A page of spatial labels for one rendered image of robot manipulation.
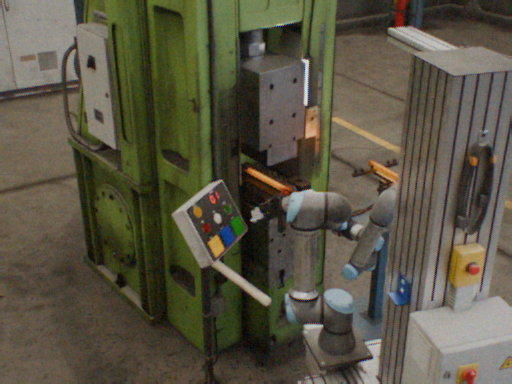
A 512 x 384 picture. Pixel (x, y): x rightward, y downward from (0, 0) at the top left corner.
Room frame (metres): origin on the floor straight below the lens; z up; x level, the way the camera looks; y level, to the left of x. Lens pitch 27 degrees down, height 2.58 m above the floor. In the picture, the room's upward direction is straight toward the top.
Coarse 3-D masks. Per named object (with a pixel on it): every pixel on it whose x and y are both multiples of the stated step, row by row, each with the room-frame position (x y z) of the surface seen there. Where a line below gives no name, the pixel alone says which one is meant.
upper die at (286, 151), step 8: (288, 144) 3.12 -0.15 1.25; (296, 144) 3.15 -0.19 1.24; (248, 152) 3.15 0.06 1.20; (256, 152) 3.10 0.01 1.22; (264, 152) 3.05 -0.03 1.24; (272, 152) 3.05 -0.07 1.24; (280, 152) 3.08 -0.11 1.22; (288, 152) 3.12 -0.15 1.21; (296, 152) 3.15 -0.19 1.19; (256, 160) 3.10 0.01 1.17; (264, 160) 3.05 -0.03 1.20; (272, 160) 3.05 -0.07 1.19; (280, 160) 3.09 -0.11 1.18
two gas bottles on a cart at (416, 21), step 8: (400, 0) 10.25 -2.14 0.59; (408, 0) 10.21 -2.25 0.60; (416, 0) 10.01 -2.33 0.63; (424, 0) 10.06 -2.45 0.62; (392, 8) 10.36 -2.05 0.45; (400, 8) 10.24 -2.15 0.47; (408, 8) 10.18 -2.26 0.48; (416, 8) 9.91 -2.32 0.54; (400, 16) 10.23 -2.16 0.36; (408, 16) 10.19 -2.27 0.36; (416, 16) 9.93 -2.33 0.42; (392, 24) 10.46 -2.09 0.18; (400, 24) 10.22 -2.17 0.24; (408, 24) 10.10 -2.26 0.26; (416, 24) 10.01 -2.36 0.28
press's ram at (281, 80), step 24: (240, 72) 3.11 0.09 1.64; (264, 72) 3.02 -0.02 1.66; (288, 72) 3.11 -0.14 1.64; (240, 96) 3.11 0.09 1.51; (264, 96) 3.02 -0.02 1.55; (288, 96) 3.11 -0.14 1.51; (240, 120) 3.11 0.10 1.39; (264, 120) 3.02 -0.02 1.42; (288, 120) 3.12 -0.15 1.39; (264, 144) 3.02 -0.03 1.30
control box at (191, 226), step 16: (208, 192) 2.70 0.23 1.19; (224, 192) 2.78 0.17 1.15; (192, 208) 2.56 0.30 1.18; (208, 208) 2.63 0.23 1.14; (224, 208) 2.71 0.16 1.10; (192, 224) 2.50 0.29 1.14; (208, 224) 2.57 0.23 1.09; (224, 224) 2.65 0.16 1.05; (192, 240) 2.50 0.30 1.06; (208, 240) 2.52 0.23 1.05; (208, 256) 2.47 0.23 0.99
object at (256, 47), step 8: (248, 32) 3.24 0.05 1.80; (256, 32) 3.24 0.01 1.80; (240, 40) 3.26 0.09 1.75; (248, 40) 3.24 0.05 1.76; (256, 40) 3.24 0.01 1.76; (240, 48) 3.24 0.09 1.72; (248, 48) 3.22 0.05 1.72; (256, 48) 3.23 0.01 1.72; (264, 48) 3.28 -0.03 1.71; (240, 56) 3.24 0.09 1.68; (248, 56) 3.23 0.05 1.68; (256, 56) 3.23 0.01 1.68; (264, 56) 3.28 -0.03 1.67
